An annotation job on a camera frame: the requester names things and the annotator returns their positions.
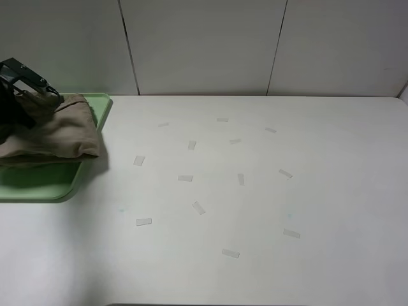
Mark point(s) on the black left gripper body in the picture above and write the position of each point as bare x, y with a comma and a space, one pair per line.
12, 113

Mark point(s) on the clear tape piece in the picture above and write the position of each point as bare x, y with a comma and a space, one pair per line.
290, 233
287, 174
241, 179
139, 160
191, 144
198, 208
230, 253
270, 130
186, 178
143, 222

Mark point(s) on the green plastic tray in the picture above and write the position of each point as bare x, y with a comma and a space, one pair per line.
49, 182

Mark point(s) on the khaki shorts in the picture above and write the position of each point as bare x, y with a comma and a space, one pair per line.
64, 131

